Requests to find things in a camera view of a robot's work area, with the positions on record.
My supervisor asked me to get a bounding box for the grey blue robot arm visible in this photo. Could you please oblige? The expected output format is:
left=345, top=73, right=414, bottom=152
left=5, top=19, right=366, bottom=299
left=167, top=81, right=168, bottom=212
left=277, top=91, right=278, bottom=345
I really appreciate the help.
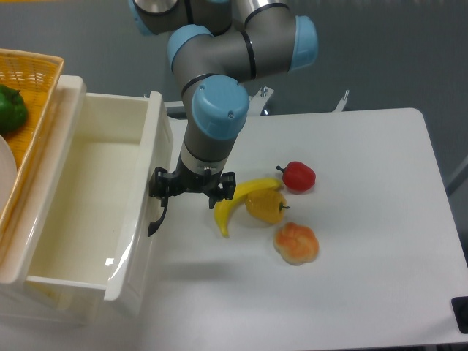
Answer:
left=129, top=1, right=318, bottom=205

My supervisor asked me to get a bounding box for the yellow woven basket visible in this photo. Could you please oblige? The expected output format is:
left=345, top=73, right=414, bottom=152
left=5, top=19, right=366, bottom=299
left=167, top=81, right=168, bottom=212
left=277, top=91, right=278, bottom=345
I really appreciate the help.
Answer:
left=1, top=48, right=64, bottom=240

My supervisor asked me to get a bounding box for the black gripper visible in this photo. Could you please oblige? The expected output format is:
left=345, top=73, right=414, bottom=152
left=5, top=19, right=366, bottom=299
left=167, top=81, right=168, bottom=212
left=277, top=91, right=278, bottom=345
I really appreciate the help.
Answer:
left=148, top=158, right=236, bottom=209

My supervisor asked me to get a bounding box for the yellow banana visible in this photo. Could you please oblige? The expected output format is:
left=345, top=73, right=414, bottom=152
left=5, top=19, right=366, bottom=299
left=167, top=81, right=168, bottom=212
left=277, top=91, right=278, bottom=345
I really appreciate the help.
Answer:
left=214, top=177, right=282, bottom=238

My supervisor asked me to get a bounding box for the green bell pepper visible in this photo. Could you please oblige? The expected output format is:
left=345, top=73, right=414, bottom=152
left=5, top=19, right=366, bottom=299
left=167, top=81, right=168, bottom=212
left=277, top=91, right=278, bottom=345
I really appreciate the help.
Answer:
left=1, top=84, right=29, bottom=135

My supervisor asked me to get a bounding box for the black corner object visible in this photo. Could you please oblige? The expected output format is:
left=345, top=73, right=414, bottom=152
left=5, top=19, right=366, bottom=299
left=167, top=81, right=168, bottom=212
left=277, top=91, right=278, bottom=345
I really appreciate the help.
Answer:
left=451, top=296, right=468, bottom=334

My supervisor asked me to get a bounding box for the white drawer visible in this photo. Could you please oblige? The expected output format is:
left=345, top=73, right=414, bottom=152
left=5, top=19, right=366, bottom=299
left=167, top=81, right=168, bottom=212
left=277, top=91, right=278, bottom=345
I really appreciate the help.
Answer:
left=26, top=91, right=173, bottom=323

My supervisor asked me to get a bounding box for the red bell pepper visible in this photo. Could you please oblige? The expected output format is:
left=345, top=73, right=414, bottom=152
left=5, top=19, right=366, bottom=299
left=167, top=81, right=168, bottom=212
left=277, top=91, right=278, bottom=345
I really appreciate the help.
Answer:
left=276, top=161, right=317, bottom=193

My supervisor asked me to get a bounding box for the white drawer cabinet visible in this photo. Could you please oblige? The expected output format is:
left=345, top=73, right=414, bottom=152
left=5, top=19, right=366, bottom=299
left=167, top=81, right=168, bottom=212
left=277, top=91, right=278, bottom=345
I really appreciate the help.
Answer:
left=1, top=75, right=87, bottom=323

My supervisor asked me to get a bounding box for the orange bread roll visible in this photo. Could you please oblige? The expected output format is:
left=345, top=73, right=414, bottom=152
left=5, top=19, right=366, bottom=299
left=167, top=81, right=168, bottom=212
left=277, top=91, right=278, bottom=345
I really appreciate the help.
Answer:
left=273, top=222, right=320, bottom=265

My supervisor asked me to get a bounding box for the white plate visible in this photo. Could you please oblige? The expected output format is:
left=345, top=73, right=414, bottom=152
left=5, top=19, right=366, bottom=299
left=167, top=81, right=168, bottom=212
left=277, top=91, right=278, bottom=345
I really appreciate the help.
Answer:
left=0, top=137, right=18, bottom=212

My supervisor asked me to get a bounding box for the yellow bell pepper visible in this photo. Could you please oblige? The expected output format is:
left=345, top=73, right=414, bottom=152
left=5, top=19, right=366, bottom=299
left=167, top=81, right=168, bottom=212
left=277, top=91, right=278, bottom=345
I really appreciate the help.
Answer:
left=245, top=189, right=290, bottom=224

